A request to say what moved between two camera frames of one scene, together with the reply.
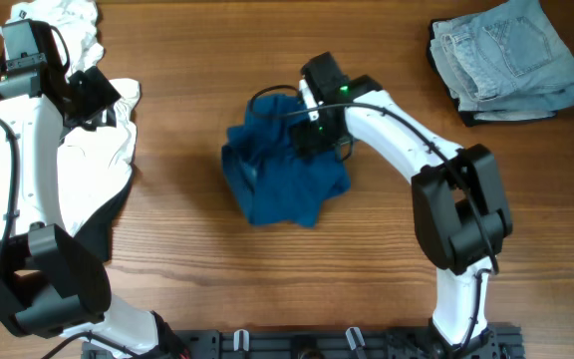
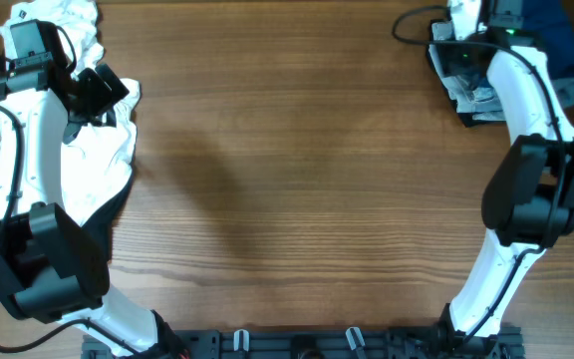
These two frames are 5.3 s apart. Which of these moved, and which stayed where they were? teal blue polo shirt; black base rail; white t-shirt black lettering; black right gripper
Moved: black right gripper; teal blue polo shirt
Stayed: white t-shirt black lettering; black base rail
